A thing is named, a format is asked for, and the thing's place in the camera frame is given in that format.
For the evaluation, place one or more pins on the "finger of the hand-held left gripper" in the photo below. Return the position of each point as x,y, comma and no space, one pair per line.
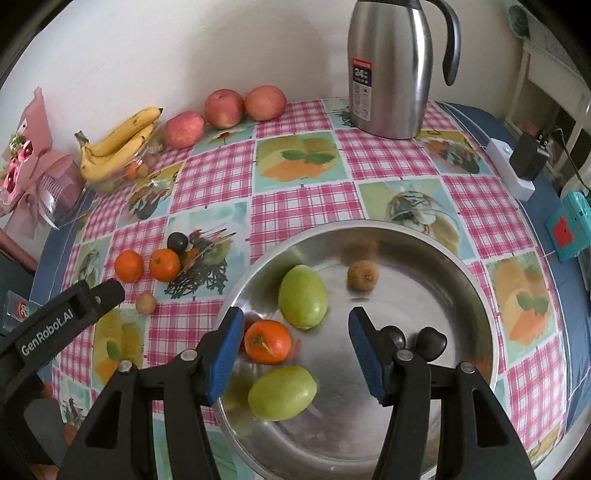
108,295

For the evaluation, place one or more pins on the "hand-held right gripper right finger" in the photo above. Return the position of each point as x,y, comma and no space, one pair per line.
367,360

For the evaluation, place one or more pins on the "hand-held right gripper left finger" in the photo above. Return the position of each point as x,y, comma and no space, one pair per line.
226,355

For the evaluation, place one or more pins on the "dark plum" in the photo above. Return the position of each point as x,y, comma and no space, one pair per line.
431,342
395,336
178,241

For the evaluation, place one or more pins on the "green fruit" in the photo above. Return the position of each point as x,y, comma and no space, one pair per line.
281,392
302,295

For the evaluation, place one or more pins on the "small brown fruit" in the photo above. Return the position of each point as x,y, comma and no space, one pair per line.
145,303
363,276

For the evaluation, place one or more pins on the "stainless steel bowl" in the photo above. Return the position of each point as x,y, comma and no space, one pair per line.
415,286

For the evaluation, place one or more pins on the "small clear packet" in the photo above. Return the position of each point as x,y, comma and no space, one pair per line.
21,308

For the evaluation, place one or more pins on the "orange with green stem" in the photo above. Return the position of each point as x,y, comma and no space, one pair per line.
165,265

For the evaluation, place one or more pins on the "glass bowl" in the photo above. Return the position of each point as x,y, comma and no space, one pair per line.
111,187

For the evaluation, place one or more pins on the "clear pink plastic container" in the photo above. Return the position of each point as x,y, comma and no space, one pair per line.
62,194

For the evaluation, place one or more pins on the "small orange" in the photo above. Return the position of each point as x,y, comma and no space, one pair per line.
132,171

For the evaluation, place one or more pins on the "pink flower bouquet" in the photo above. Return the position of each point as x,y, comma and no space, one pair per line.
27,152

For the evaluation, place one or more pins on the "banana bunch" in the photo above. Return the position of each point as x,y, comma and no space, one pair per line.
124,131

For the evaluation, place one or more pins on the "checked printed tablecloth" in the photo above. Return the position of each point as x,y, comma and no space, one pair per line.
300,203

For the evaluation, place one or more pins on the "red apple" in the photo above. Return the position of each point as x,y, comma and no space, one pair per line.
225,108
184,130
265,103

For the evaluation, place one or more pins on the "white power strip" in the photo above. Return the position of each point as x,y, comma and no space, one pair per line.
496,150

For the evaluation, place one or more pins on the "black power adapter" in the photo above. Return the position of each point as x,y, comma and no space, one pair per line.
526,157

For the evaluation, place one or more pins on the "teal box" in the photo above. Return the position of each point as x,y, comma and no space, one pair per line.
577,207

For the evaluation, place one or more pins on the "stainless steel thermos jug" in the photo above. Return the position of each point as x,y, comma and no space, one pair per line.
392,69

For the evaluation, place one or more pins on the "white wooden shelf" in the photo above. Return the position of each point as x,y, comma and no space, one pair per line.
535,60

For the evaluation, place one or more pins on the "brown wooden rail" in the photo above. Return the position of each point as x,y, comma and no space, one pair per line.
16,251

